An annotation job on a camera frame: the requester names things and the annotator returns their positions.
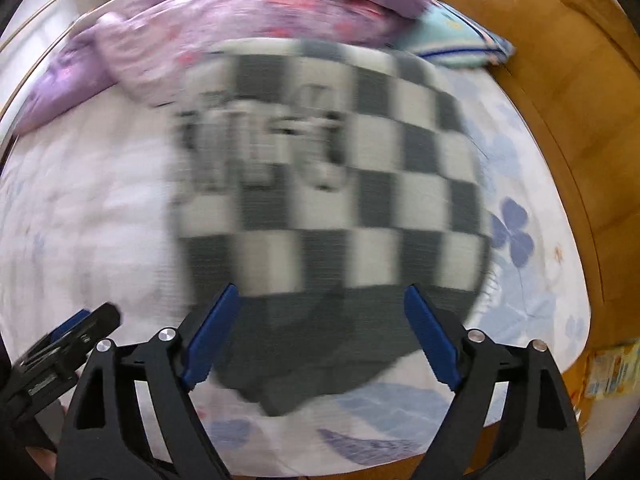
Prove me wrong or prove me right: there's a bed with floral sheet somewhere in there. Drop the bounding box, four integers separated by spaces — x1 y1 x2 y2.
0 45 593 476

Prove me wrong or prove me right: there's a light blue pillow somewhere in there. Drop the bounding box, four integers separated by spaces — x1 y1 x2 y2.
400 5 516 68

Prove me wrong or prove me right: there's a wooden barre rail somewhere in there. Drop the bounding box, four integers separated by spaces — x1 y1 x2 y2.
0 0 83 53
0 22 76 121

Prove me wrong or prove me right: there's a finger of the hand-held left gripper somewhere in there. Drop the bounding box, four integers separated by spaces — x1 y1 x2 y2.
49 309 93 342
20 302 122 363

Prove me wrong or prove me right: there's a grey white checkered cardigan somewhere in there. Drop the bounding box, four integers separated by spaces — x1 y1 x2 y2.
167 37 496 418

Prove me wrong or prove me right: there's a yellow packet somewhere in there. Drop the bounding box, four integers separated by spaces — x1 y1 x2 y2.
584 342 640 402

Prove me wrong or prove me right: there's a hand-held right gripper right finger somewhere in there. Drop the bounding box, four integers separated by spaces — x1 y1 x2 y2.
403 283 587 480

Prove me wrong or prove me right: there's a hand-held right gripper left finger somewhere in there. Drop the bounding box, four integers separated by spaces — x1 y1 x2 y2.
54 282 242 480

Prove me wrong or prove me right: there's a purple floral quilt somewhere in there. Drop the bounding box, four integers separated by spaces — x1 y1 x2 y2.
20 0 432 131

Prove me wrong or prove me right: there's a wooden headboard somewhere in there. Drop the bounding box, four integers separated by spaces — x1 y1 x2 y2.
407 0 640 441

